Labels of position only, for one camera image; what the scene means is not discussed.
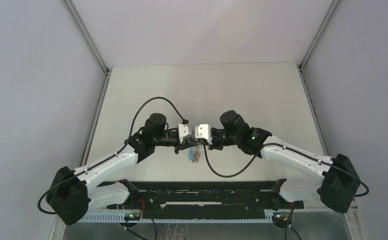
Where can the white slotted cable duct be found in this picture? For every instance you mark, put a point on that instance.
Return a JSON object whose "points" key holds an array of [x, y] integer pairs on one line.
{"points": [[118, 217]]}

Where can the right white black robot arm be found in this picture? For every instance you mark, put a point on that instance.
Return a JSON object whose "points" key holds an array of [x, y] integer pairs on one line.
{"points": [[332, 180]]}

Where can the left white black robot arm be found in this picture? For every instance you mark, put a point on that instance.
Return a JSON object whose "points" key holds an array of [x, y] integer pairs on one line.
{"points": [[74, 192]]}

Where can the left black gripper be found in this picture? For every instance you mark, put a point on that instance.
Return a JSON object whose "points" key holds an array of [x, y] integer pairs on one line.
{"points": [[186, 143]]}

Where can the left circuit board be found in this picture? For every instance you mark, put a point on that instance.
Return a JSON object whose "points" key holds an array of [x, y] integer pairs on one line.
{"points": [[132, 216]]}

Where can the large keyring with key tags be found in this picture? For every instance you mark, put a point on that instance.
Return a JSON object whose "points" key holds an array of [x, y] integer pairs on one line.
{"points": [[194, 153]]}

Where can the right circuit board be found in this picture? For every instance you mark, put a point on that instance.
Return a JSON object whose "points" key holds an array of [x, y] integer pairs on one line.
{"points": [[281, 220]]}

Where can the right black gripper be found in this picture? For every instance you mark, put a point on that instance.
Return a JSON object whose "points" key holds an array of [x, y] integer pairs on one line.
{"points": [[213, 146]]}

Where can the right aluminium frame post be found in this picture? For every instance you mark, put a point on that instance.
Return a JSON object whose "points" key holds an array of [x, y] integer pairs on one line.
{"points": [[302, 67]]}

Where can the left aluminium frame post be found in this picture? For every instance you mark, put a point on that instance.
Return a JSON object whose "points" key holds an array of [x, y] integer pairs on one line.
{"points": [[78, 21]]}

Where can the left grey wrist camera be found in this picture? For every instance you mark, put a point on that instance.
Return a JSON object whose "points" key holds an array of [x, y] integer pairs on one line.
{"points": [[185, 131]]}

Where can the circuit board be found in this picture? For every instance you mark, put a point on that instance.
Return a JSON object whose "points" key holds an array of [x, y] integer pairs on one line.
{"points": [[132, 216], [281, 220]]}

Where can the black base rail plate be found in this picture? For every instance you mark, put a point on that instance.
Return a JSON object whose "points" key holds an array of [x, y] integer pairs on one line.
{"points": [[208, 199]]}

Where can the aluminium frame post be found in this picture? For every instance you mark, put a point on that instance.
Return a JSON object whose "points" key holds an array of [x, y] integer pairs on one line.
{"points": [[302, 67], [78, 21]]}

